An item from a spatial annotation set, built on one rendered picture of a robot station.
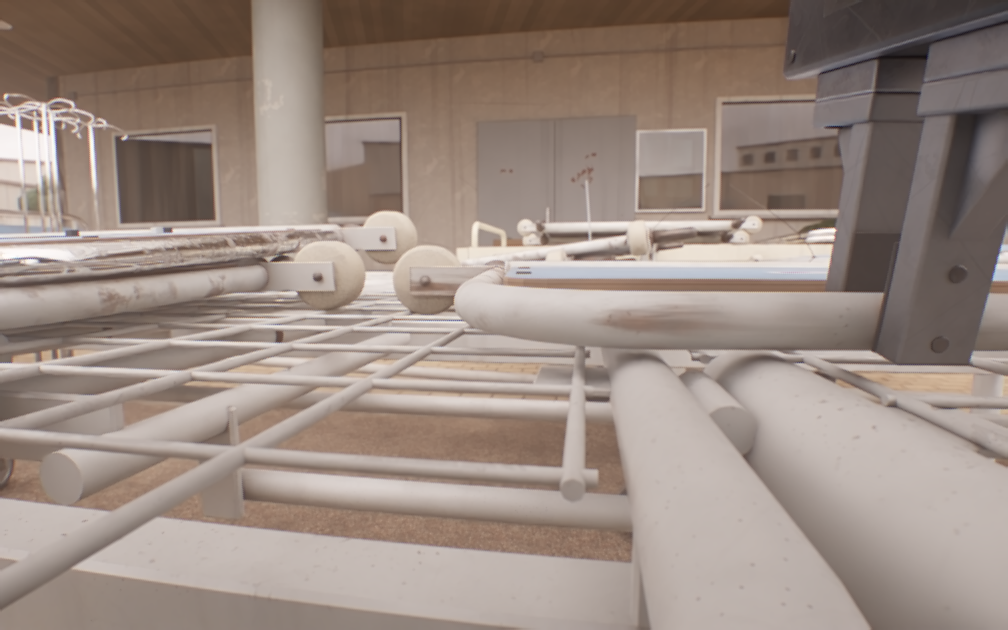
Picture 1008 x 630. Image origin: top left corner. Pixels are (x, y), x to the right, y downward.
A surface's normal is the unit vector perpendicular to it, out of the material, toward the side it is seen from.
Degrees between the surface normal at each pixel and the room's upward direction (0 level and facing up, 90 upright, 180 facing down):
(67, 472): 90
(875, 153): 101
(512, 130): 90
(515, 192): 90
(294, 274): 93
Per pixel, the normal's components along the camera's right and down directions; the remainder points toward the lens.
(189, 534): 0.00, -0.99
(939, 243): -0.04, 0.29
